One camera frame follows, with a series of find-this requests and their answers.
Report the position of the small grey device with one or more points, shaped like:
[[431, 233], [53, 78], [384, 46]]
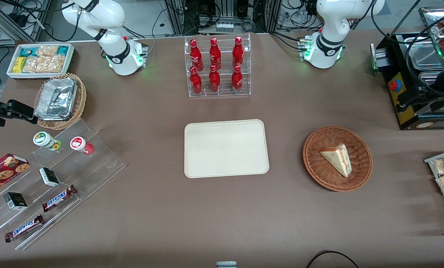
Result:
[[226, 264]]

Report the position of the red cola bottle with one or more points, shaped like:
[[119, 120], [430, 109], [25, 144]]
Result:
[[237, 81], [215, 55], [214, 81], [196, 82], [238, 54], [195, 56]]

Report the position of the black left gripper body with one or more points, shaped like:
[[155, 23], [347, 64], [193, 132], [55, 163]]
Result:
[[438, 88]]

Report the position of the clear rice cracker bag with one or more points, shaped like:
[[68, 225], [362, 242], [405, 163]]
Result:
[[54, 64], [47, 50], [34, 65]]

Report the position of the clear acrylic bottle rack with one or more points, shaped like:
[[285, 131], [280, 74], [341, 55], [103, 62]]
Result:
[[224, 89]]

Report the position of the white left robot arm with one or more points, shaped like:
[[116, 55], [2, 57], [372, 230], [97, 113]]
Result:
[[330, 22]]

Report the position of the small black white box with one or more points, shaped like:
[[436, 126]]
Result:
[[49, 176], [15, 201]]

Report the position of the Snickers chocolate bar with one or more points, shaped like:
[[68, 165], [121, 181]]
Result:
[[58, 198], [24, 227]]

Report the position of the triangular sandwich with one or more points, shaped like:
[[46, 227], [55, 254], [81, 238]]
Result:
[[337, 158]]

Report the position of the teal snack packet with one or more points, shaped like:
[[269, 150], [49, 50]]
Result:
[[28, 51], [63, 50]]

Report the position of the clear acrylic stepped shelf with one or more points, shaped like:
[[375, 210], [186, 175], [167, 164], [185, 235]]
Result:
[[95, 163]]

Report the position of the green lid snack cup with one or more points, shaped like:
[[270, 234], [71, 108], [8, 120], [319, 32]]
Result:
[[43, 139]]

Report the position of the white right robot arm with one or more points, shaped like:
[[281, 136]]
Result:
[[110, 22]]

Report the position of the stacked aluminium foil trays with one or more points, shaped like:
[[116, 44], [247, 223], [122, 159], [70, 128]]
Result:
[[56, 98]]

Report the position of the yellow snack packet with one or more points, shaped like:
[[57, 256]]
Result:
[[19, 65]]

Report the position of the red lid snack cup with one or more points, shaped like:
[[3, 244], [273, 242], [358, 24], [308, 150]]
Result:
[[79, 144]]

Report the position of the brown round wicker basket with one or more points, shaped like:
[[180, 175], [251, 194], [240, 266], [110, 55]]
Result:
[[318, 163]]

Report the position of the red plaid cookie box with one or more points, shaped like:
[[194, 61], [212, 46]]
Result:
[[2, 173]]

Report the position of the beige plastic tray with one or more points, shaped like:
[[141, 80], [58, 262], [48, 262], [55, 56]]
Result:
[[225, 149]]

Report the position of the black food warmer machine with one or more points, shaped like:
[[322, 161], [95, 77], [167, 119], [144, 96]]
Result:
[[393, 98]]

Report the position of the steel food pan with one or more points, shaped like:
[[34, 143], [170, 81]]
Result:
[[428, 78], [424, 57]]

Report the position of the light tan wicker basket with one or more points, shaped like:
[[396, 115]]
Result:
[[80, 100]]

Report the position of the white rectangular snack bin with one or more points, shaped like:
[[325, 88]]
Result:
[[70, 56]]

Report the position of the white power strip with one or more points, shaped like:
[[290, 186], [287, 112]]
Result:
[[224, 27]]

